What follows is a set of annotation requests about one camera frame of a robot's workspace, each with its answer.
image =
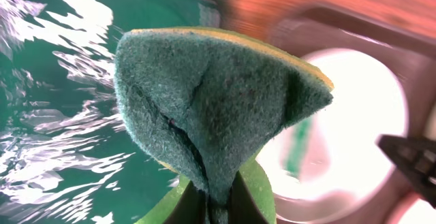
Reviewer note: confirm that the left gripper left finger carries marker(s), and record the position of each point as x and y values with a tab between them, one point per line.
190	209

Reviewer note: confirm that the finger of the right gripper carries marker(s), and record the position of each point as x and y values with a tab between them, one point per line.
415	159

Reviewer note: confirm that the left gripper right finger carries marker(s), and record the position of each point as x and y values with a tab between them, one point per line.
243	209

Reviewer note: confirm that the white plate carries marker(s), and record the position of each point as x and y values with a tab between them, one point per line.
415	211
333	154

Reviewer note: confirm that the green yellow sponge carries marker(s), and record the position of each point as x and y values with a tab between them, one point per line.
205	100

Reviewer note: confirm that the dark green water tray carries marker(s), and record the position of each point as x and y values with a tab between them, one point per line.
65	154

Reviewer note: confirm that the dark brown serving tray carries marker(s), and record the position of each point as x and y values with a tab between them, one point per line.
410	57

